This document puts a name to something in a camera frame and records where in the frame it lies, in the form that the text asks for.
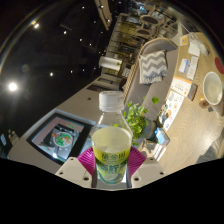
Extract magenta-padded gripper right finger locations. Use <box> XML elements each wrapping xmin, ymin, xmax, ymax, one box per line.
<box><xmin>126</xmin><ymin>145</ymin><xmax>167</xmax><ymax>189</ymax></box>

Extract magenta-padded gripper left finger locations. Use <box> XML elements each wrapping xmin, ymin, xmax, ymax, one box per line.
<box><xmin>54</xmin><ymin>146</ymin><xmax>98</xmax><ymax>189</ymax></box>

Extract clear green-labelled drink bottle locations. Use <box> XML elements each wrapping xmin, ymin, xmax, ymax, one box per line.
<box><xmin>90</xmin><ymin>90</ymin><xmax>133</xmax><ymax>185</ymax></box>

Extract window with festive stickers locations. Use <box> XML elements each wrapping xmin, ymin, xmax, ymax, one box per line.
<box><xmin>26</xmin><ymin>112</ymin><xmax>93</xmax><ymax>165</ymax></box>

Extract small blue white carton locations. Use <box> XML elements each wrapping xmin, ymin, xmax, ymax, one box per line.
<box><xmin>154</xmin><ymin>128</ymin><xmax>171</xmax><ymax>147</ymax></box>

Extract green potted plant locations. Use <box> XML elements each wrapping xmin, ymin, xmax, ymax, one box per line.
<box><xmin>113</xmin><ymin>96</ymin><xmax>160</xmax><ymax>147</ymax></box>

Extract printed paper leaflet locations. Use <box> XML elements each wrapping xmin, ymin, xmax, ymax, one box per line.
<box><xmin>158</xmin><ymin>89</ymin><xmax>185</xmax><ymax>133</ymax></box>

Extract grey curved sofa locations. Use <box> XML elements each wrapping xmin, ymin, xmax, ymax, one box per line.
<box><xmin>123</xmin><ymin>37</ymin><xmax>179</xmax><ymax>125</ymax></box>

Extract group of ceiling lights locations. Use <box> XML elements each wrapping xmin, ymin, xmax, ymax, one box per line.
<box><xmin>6</xmin><ymin>19</ymin><xmax>101</xmax><ymax>94</ymax></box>

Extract brown mug with white letters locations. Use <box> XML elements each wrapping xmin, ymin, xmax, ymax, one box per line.
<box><xmin>198</xmin><ymin>71</ymin><xmax>224</xmax><ymax>116</ymax></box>

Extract grey white chevron cushion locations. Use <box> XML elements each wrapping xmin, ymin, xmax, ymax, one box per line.
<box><xmin>138</xmin><ymin>49</ymin><xmax>168</xmax><ymax>85</ymax></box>

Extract small blue white packet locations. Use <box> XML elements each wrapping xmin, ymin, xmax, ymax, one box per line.
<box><xmin>178</xmin><ymin>58</ymin><xmax>190</xmax><ymax>74</ymax></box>

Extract flat round red coaster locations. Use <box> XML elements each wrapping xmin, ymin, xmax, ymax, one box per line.
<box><xmin>214</xmin><ymin>56</ymin><xmax>224</xmax><ymax>75</ymax></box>

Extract group of dining chairs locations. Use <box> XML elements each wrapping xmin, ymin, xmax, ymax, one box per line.
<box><xmin>131</xmin><ymin>4</ymin><xmax>176</xmax><ymax>38</ymax></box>

